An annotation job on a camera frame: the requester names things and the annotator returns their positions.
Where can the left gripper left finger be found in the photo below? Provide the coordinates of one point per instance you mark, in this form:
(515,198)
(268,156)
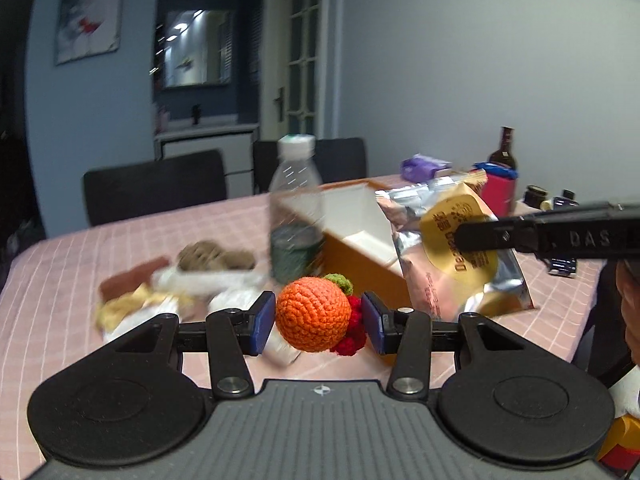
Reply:
(150,390)

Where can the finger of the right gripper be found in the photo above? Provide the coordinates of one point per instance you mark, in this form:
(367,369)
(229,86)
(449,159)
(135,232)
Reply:
(510,233)

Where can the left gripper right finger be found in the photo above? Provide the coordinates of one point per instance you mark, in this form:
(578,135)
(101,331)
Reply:
(493,392)

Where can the silver yellow snack bag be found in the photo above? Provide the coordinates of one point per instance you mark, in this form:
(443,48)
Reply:
(442,280)

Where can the yellow cleaning cloth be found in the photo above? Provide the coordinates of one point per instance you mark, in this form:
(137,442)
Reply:
(112,312)

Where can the reddish brown sponge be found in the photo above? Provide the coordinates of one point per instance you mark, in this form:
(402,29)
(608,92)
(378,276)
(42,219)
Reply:
(128,281)

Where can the white tissue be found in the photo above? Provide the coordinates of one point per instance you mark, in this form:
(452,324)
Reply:
(222,288)

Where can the brown plush toy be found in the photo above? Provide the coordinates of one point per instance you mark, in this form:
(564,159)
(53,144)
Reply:
(209,256)

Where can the orange crochet fruit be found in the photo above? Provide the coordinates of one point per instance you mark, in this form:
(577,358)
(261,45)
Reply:
(321,314)

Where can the red box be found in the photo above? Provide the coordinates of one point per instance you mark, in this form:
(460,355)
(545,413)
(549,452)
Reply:
(498,194)

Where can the small dark jar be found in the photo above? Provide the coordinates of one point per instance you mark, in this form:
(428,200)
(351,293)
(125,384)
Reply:
(534,196)

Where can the blue packet on red box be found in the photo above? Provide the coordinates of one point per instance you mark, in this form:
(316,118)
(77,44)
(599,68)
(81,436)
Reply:
(497,170)

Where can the dark glass wine bottle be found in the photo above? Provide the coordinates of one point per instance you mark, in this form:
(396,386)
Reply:
(503,156)

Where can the purple tissue pack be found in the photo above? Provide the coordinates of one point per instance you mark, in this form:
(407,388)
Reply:
(420,168)

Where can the pink checkered tablecloth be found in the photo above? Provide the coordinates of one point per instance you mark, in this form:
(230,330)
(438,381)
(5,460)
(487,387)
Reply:
(47,307)

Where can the orange cardboard box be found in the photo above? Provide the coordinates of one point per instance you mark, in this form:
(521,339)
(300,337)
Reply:
(358,241)

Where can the right black chair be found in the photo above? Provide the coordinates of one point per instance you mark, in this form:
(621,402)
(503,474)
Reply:
(336,160)

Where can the black chair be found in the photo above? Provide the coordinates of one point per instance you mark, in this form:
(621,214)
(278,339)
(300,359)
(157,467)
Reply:
(336,160)
(126,192)

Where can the left black chair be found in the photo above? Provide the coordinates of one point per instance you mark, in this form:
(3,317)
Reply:
(126,192)

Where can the clear plastic water bottle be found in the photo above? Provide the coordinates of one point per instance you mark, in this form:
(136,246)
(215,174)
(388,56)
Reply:
(296,211)

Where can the white sideboard cabinet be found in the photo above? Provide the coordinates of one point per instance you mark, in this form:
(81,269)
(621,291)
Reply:
(233,141)

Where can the white glass panel door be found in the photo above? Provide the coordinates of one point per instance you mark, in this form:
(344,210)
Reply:
(300,67)

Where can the wall mirror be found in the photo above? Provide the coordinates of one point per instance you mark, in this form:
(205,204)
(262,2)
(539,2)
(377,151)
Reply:
(196,48)

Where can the wine glass wall picture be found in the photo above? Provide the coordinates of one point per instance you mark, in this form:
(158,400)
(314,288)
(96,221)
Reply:
(86,28)

